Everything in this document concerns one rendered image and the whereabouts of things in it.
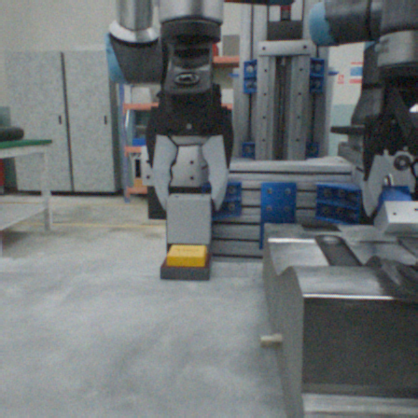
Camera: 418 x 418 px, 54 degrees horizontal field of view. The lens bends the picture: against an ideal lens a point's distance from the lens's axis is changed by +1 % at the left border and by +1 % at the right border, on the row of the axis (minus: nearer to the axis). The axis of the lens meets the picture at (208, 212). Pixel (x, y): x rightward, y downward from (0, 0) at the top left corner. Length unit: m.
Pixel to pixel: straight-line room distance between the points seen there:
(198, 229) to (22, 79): 6.03
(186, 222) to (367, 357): 0.26
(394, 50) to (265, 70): 0.55
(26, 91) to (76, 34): 1.06
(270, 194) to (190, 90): 0.67
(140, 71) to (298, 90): 0.41
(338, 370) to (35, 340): 0.35
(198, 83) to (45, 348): 0.33
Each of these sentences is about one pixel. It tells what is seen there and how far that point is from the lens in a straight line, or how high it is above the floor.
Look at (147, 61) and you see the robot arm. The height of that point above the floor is 1.19.
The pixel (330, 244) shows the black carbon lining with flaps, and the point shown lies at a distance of 0.58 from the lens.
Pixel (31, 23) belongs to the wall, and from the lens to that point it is 6.80.
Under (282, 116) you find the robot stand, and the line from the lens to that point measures 1.16.
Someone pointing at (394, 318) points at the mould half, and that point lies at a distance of 0.30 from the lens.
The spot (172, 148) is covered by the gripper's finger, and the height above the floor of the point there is 1.01.
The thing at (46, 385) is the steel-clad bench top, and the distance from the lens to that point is 0.45.
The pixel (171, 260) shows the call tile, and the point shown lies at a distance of 0.66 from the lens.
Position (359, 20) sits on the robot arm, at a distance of 0.77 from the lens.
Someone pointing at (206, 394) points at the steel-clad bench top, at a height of 0.80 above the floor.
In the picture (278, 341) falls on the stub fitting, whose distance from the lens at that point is 0.41.
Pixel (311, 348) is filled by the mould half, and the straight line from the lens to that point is 0.29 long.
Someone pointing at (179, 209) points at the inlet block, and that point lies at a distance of 0.47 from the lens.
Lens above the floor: 1.04
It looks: 12 degrees down
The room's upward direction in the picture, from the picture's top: straight up
